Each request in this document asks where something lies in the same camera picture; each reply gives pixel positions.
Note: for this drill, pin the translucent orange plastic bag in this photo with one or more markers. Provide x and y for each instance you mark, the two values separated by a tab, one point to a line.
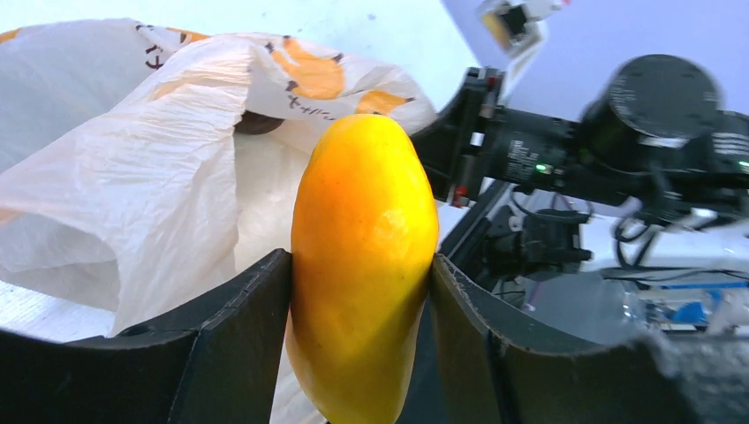
124	185

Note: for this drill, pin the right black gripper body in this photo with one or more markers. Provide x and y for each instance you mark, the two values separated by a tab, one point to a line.
657	132

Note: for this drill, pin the dark purple fruit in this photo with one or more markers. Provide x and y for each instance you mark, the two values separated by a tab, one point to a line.
252	123

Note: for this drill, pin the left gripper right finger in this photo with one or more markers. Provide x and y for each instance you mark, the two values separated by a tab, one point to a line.
499	365

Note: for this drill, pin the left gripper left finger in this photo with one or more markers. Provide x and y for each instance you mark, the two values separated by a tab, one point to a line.
212	360

